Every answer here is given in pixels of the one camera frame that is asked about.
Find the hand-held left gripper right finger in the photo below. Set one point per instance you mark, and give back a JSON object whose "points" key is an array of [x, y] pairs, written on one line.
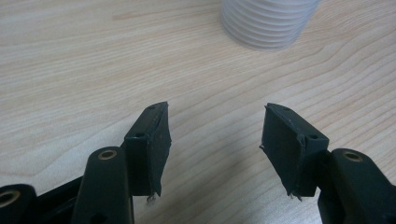
{"points": [[289, 152]]}

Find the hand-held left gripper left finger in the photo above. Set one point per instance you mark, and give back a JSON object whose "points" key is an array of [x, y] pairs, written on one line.
{"points": [[146, 155]]}

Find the stack of translucent plastic cups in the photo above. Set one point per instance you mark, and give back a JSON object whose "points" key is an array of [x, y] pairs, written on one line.
{"points": [[267, 21]]}

